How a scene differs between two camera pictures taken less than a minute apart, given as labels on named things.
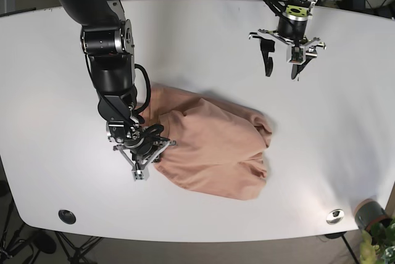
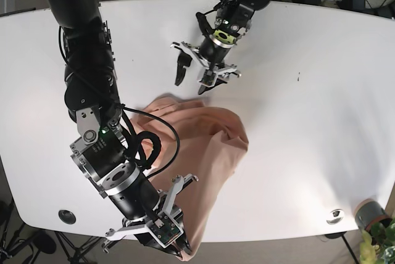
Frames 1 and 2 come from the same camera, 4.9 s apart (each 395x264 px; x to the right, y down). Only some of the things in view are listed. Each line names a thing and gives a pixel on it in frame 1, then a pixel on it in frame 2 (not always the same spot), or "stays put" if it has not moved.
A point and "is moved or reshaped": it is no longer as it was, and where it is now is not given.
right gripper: x=292 y=29 -> x=213 y=52
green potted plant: x=378 y=245 stays put
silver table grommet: x=335 y=216 stays put
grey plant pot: x=370 y=211 stays put
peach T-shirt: x=212 y=147 is moved or reshaped
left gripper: x=139 y=140 -> x=139 y=205
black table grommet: x=67 y=216 stays put
